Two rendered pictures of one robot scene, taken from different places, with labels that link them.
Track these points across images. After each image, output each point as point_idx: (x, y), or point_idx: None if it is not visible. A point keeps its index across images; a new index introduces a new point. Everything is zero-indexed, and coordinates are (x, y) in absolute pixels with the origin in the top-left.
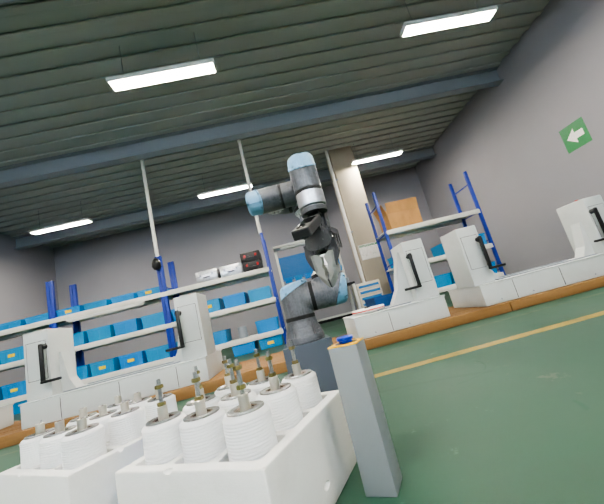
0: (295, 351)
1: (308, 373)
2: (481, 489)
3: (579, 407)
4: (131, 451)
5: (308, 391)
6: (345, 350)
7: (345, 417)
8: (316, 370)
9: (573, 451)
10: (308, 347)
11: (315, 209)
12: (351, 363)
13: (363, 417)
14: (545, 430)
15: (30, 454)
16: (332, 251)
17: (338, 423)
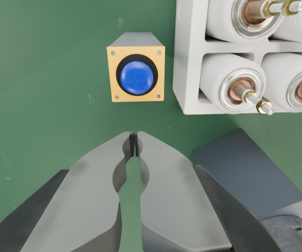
0: (281, 199)
1: (220, 85)
2: (64, 44)
3: (6, 155)
4: None
5: (214, 67)
6: (130, 45)
7: (179, 97)
8: (239, 183)
9: (8, 93)
10: (259, 209)
11: None
12: (127, 43)
13: (133, 36)
14: (27, 123)
15: None
16: (32, 238)
17: (180, 76)
